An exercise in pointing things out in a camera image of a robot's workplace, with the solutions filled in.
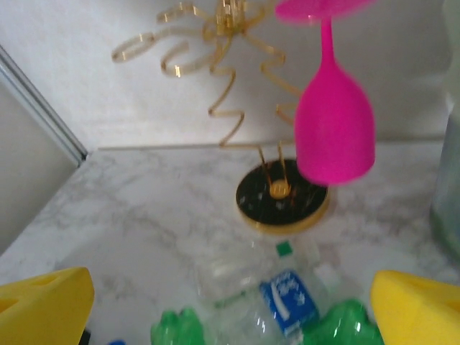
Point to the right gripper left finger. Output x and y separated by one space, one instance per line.
43 309

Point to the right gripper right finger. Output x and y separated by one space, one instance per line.
420 312

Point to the green bottle yellow cap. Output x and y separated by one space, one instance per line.
345 323
176 327

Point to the clear bottle blue script label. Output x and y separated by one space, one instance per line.
287 302

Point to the clear bottle green cap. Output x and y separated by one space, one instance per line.
223 273

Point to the translucent waste bin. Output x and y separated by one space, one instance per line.
449 179

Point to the pink wine glass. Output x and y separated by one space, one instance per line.
334 125

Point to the aluminium frame post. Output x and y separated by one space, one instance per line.
43 108

